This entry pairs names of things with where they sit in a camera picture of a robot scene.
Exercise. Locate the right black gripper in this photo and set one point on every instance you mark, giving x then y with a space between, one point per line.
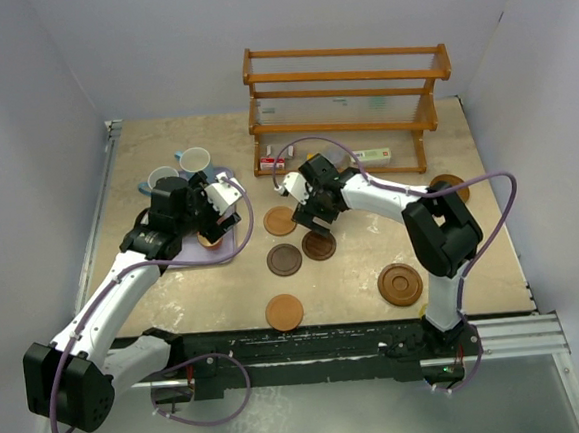
307 213

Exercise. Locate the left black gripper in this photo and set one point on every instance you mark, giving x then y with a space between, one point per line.
211 230

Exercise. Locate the dark walnut coaster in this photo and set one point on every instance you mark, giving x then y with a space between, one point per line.
318 247

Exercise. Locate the light wood coaster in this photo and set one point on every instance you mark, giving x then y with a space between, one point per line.
278 221

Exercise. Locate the dark brown coaster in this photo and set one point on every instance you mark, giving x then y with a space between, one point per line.
284 259

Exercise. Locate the orange terracotta coaster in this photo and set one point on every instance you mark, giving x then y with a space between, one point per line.
284 312

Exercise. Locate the ringed brown wooden coaster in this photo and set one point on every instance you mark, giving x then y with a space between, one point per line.
400 284

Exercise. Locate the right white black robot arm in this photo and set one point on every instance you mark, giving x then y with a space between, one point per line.
443 233

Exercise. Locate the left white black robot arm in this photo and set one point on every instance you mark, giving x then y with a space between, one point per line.
73 380

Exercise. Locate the orange copper small cup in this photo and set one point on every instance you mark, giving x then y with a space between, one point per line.
207 244

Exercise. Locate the lavender plastic tray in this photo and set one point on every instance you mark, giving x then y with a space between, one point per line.
192 251

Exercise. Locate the light blue tall mug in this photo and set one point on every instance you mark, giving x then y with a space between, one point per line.
195 160

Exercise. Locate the red white small box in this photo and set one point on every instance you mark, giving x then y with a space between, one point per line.
270 163

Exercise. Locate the teal mug white inside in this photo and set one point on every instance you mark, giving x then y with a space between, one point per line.
145 188

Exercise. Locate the green white long box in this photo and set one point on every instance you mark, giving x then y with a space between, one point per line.
374 157

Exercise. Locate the wooden three-tier shelf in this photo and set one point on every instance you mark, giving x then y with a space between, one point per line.
318 91

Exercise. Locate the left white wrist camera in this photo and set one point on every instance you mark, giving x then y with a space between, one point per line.
224 194

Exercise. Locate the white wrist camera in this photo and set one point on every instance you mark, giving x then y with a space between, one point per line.
295 185
224 194

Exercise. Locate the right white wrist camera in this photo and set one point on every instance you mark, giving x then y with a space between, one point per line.
295 185

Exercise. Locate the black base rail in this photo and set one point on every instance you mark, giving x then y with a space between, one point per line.
401 350

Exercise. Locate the aluminium frame rail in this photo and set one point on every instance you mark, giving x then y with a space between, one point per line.
532 336

